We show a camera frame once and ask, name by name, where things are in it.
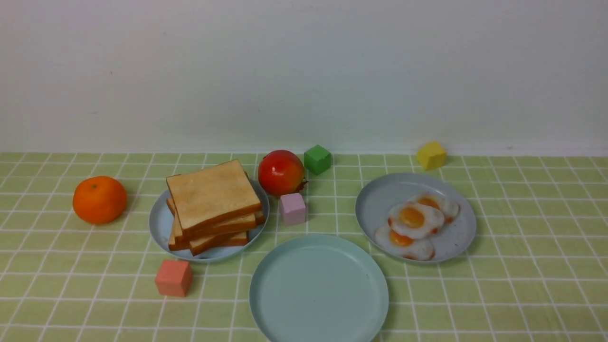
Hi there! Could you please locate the orange mandarin fruit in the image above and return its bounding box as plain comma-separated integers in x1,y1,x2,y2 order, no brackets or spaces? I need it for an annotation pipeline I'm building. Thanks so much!
72,176,128,225

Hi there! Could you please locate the blue-grey bread plate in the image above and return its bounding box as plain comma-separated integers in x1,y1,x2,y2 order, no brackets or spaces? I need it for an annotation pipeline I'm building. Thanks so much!
149,189,267,263

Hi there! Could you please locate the pink cube block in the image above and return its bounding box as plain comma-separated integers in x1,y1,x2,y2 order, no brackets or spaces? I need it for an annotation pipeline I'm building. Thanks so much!
279,193,307,227

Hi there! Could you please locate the grey egg plate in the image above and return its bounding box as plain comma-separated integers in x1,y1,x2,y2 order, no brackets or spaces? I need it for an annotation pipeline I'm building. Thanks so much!
355,173,477,264

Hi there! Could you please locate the salmon red cube block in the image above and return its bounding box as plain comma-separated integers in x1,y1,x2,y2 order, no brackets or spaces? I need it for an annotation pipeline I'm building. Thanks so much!
154,259,193,297

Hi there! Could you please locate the yellow cube block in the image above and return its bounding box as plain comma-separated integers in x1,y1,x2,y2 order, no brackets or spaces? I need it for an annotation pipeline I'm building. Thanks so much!
416,141,447,171

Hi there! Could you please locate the light teal empty plate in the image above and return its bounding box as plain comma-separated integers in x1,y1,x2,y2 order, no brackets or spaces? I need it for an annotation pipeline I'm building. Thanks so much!
249,234,390,342

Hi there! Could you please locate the green cube block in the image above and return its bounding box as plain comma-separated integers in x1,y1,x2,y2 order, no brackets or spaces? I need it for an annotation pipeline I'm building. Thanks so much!
304,144,332,175

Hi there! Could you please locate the toast slice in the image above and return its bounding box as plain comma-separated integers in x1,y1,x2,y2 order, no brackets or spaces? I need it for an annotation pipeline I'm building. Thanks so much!
169,212,266,255
168,231,250,257
166,197,266,242
166,159,262,231

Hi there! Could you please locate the red pomegranate fruit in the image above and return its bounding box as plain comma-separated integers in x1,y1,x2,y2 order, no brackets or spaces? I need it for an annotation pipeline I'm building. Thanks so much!
257,150,308,198

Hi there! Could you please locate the fried egg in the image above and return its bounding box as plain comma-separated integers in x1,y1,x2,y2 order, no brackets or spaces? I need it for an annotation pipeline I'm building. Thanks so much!
374,227,435,261
387,202,445,239
409,192,461,225

